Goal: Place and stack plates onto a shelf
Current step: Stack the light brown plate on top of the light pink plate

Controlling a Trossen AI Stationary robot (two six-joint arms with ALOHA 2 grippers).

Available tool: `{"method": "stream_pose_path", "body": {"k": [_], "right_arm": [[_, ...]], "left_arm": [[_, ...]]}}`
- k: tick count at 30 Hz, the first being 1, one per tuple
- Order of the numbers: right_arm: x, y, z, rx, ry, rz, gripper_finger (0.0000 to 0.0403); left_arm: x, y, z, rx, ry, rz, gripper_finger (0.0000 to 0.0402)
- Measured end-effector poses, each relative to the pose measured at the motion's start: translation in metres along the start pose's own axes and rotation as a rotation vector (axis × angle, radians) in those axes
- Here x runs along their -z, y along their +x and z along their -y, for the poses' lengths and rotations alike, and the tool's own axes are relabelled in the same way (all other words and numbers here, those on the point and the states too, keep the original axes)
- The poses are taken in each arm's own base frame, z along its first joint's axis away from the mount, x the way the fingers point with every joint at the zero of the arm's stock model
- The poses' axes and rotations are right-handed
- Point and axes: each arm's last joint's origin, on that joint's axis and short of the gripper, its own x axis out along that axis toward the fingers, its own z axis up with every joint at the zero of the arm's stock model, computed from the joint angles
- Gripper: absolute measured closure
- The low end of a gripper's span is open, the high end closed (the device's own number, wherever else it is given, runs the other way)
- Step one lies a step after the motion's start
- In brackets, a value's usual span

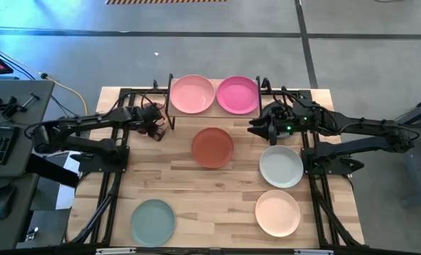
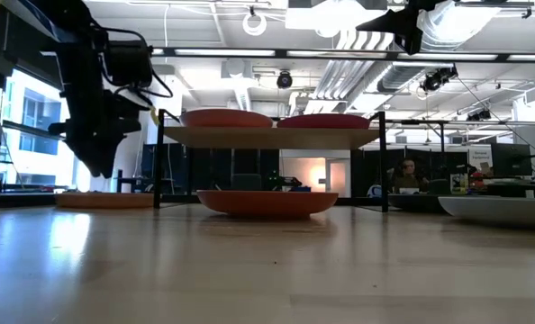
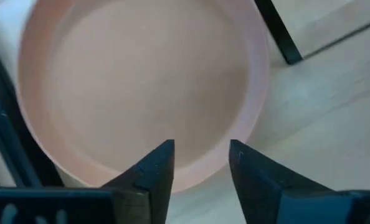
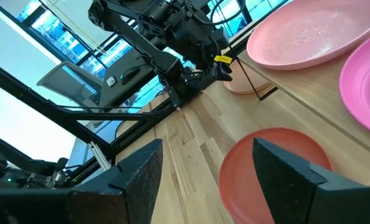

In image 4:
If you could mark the black table-level camera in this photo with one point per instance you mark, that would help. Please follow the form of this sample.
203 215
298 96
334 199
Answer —
23 180

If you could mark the grey side desk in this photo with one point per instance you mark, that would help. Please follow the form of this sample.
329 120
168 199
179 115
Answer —
116 93

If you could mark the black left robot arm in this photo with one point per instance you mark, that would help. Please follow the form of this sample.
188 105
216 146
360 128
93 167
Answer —
135 40

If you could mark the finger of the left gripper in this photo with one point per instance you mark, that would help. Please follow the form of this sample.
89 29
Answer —
219 73

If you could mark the large glass window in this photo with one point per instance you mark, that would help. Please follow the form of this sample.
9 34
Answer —
57 35

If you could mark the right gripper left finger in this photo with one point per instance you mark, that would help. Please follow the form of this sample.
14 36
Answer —
135 186

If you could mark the yellow tag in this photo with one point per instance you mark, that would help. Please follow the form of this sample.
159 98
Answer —
223 59

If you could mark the black computer mouse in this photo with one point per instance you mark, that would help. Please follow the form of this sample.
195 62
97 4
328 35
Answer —
131 74

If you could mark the tan brown plate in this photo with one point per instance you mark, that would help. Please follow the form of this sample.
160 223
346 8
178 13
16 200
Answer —
244 84

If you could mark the light pink plate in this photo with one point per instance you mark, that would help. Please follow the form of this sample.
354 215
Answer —
303 34

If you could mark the magenta plate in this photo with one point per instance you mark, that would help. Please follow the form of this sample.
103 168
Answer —
365 84

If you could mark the silver metal bracket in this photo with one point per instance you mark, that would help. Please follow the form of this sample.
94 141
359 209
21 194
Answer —
100 157

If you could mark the terracotta orange plate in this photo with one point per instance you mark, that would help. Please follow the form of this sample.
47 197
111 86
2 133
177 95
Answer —
241 174

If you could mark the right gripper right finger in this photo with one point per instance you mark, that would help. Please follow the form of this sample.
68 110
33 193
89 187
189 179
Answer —
297 193

